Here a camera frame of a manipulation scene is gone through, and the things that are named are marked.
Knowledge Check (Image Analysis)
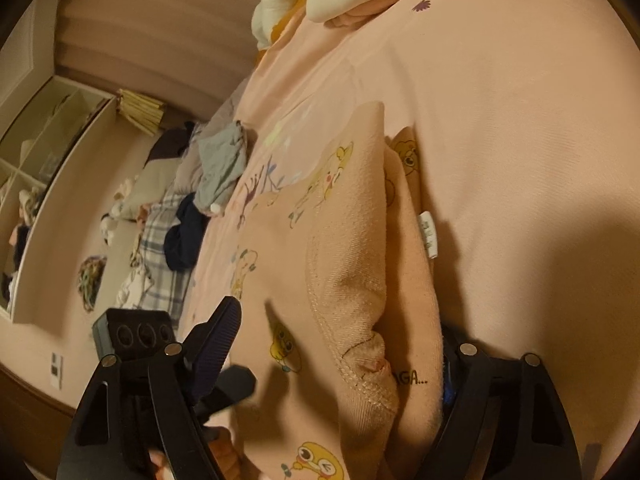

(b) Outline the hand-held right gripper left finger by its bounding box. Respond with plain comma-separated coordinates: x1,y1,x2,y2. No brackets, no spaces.
56,296,243,480

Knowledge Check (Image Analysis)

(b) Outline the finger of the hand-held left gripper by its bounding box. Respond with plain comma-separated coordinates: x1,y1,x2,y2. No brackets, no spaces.
199,366,257,417

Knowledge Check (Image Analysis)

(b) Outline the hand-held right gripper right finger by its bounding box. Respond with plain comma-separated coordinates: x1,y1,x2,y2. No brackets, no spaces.
429,327,584,480

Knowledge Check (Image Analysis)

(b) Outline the pink cartoon print sweatshirt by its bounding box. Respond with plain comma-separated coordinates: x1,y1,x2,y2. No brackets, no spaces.
227,100,451,480

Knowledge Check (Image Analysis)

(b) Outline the person's left hand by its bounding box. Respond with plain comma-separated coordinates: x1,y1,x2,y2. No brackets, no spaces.
205,425,247,480

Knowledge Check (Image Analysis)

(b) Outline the multicoloured bundle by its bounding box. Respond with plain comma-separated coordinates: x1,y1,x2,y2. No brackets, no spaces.
76,255,109,313

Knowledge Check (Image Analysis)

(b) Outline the plaid cloth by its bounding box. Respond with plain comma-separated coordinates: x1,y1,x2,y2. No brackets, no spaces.
131,195,195,317

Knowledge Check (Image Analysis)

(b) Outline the navy cloth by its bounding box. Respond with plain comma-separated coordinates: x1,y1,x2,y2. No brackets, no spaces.
164,192,212,272

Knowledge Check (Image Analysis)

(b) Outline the beige pillow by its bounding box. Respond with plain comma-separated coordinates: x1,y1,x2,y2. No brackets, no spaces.
119,159,177,222

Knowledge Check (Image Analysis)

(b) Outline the white open shelf cabinet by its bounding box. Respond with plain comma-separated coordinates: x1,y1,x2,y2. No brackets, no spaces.
0,75,117,322

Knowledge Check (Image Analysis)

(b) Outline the grey cloth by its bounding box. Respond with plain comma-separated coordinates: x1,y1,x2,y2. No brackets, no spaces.
194,121,248,217

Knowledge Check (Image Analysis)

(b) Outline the dark brown cloth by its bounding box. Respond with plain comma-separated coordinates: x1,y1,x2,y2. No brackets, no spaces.
149,121,197,162

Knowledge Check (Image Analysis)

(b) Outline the pale lilac cloth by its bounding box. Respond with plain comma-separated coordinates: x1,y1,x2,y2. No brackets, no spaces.
174,91,251,196

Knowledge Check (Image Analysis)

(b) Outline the pink printed bed sheet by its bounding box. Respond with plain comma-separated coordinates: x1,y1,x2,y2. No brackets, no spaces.
177,0,640,480

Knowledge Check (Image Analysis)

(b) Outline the white and yellow cloth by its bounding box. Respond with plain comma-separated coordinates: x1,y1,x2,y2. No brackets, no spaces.
251,0,312,52

